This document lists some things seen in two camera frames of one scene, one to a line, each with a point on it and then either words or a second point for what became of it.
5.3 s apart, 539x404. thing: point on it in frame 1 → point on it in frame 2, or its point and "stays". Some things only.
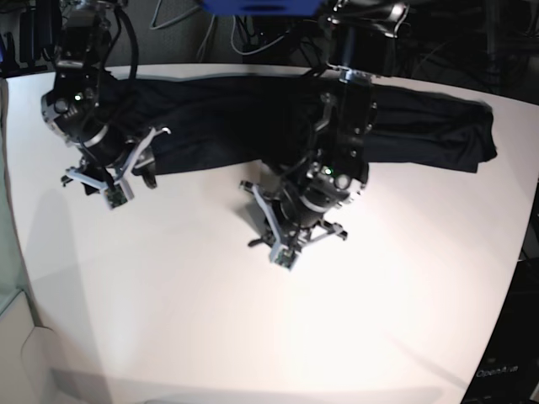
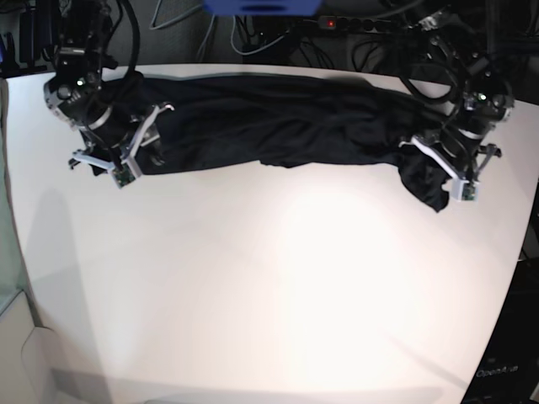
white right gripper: (283, 252) → (462, 188)
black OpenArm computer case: (507, 369) stays
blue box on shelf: (259, 8) stays
